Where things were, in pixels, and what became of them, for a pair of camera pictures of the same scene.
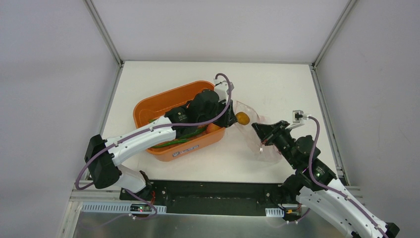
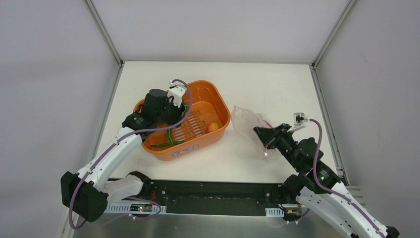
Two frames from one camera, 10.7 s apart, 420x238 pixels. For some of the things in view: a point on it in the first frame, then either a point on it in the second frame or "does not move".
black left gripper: x=225 y=114 -> x=174 y=111
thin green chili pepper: x=170 y=143 does not move
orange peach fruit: x=212 y=127 does not move
